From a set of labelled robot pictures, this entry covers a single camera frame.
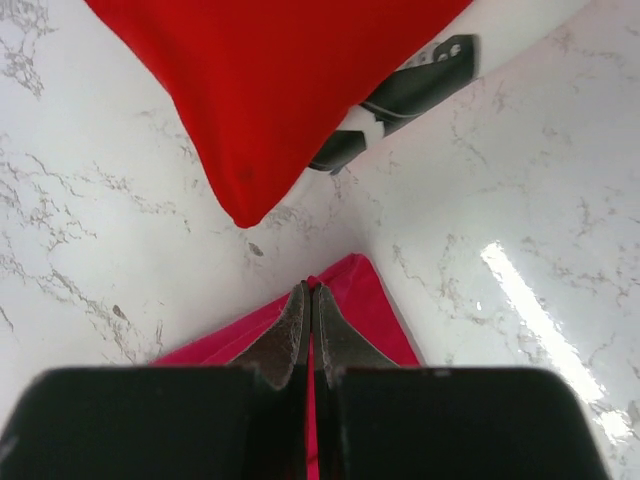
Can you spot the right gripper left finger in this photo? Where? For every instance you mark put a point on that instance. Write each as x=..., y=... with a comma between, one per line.
x=276, y=352

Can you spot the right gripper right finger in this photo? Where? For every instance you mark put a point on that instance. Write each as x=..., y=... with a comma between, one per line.
x=337, y=344

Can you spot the magenta polo shirt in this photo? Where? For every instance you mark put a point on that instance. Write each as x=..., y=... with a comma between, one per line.
x=360, y=296

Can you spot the folded red t shirt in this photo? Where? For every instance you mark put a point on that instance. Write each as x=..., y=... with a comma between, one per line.
x=261, y=85

